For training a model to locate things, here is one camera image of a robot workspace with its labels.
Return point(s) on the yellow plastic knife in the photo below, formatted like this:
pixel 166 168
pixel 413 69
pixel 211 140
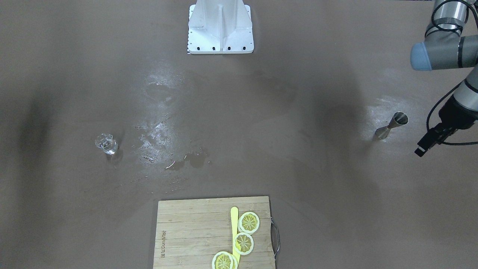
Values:
pixel 234 219

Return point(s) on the lemon slice upper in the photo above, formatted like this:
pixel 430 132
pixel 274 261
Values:
pixel 248 222

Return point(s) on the lemon slice lower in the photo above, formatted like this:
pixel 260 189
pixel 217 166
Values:
pixel 224 260

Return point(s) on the lemon slice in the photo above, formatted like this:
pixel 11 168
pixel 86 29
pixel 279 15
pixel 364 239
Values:
pixel 224 260
pixel 248 222
pixel 243 243

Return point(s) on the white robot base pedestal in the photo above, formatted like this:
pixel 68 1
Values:
pixel 220 27

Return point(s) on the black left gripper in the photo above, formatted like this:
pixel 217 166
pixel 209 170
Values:
pixel 456 114

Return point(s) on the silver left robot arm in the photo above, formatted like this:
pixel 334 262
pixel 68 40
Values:
pixel 445 47

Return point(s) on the bamboo cutting board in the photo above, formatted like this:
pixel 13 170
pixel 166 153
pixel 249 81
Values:
pixel 190 232

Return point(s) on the lemon slice middle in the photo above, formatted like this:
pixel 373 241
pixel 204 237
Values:
pixel 243 243

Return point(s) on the steel double jigger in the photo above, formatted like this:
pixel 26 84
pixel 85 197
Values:
pixel 398 119

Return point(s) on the clear glass measuring cup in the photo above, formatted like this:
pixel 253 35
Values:
pixel 106 143

